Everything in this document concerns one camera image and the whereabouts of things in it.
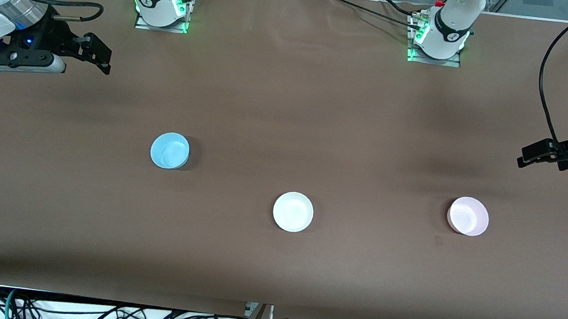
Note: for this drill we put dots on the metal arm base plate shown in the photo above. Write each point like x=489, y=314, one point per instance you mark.
x=143, y=23
x=452, y=62

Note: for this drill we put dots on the light blue bowl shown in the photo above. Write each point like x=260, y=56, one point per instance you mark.
x=170, y=150

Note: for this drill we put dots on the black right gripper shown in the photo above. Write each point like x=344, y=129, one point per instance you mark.
x=49, y=34

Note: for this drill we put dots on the white bowl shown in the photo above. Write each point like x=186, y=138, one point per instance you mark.
x=293, y=212

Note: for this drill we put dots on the brown table cover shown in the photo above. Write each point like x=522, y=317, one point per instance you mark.
x=289, y=102

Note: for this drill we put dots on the pink bowl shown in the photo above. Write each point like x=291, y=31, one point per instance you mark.
x=468, y=216

